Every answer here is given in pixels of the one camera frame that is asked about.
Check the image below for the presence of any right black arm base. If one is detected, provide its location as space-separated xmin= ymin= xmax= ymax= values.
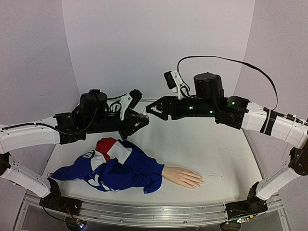
xmin=225 ymin=181 xmax=268 ymax=221

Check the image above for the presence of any blue red white jacket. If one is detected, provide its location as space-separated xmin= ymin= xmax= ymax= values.
xmin=51 ymin=138 xmax=164 ymax=194

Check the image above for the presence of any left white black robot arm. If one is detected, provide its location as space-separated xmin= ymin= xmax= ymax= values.
xmin=0 ymin=89 xmax=149 ymax=210

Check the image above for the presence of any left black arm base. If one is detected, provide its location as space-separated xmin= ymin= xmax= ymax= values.
xmin=39 ymin=177 xmax=82 ymax=215

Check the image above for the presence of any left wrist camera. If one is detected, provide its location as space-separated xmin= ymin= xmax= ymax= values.
xmin=119 ymin=89 xmax=142 ymax=121

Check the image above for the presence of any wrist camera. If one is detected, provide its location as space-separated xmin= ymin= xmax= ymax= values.
xmin=119 ymin=89 xmax=142 ymax=121
xmin=164 ymin=71 xmax=189 ymax=99

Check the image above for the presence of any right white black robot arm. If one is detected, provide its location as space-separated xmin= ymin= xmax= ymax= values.
xmin=146 ymin=71 xmax=308 ymax=201

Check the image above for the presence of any clear nail polish bottle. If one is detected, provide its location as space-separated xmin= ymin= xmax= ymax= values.
xmin=138 ymin=113 xmax=149 ymax=119

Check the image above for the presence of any left black base cable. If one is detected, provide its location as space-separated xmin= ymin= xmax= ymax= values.
xmin=40 ymin=204 xmax=73 ymax=223

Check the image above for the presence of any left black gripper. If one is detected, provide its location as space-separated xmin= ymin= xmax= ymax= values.
xmin=87 ymin=112 xmax=149 ymax=141

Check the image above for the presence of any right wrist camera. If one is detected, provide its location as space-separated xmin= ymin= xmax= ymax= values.
xmin=164 ymin=71 xmax=189 ymax=99

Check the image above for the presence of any right black camera cable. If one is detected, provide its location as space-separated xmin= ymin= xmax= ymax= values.
xmin=177 ymin=55 xmax=279 ymax=113

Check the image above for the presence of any aluminium front rail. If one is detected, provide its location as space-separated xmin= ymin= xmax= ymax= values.
xmin=13 ymin=182 xmax=291 ymax=231

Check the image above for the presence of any mannequin hand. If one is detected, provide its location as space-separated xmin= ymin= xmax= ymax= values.
xmin=162 ymin=166 xmax=204 ymax=189

